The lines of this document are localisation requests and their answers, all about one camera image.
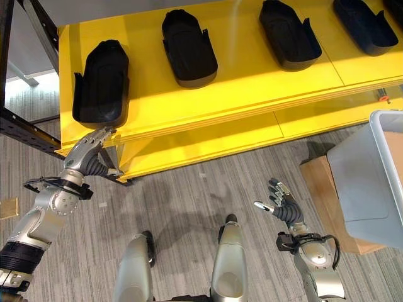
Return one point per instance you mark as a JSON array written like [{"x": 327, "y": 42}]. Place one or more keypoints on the brass floor plate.
[{"x": 9, "y": 209}]

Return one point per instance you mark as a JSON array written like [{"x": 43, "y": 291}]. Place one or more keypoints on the robot right silver leg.
[{"x": 228, "y": 258}]

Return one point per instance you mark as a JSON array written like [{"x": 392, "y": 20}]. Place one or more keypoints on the yellow shelf unit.
[{"x": 245, "y": 94}]

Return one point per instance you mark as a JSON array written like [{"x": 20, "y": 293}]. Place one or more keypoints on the black metal rack frame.
[{"x": 19, "y": 78}]

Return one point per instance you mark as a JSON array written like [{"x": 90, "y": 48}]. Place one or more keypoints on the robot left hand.
[{"x": 82, "y": 154}]

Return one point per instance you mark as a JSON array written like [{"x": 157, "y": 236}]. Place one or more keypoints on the black sole-shaped part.
[
  {"x": 101, "y": 84},
  {"x": 189, "y": 48},
  {"x": 288, "y": 34},
  {"x": 365, "y": 26}
]

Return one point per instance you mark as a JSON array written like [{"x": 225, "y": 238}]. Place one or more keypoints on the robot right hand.
[{"x": 285, "y": 206}]

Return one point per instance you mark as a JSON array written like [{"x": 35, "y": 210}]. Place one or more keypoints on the robot silver leg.
[
  {"x": 133, "y": 267},
  {"x": 228, "y": 258}
]

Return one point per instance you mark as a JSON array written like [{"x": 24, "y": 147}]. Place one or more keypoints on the robot right silver arm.
[{"x": 315, "y": 261}]

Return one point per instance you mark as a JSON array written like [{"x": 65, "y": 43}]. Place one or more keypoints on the brown cardboard box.
[{"x": 324, "y": 201}]

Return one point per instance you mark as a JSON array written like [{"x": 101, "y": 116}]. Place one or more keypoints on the robot left silver arm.
[{"x": 33, "y": 223}]

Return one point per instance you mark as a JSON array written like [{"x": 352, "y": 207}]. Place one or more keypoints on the robot left silver leg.
[{"x": 133, "y": 267}]

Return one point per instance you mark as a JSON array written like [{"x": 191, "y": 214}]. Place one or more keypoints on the grey plastic box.
[{"x": 365, "y": 188}]

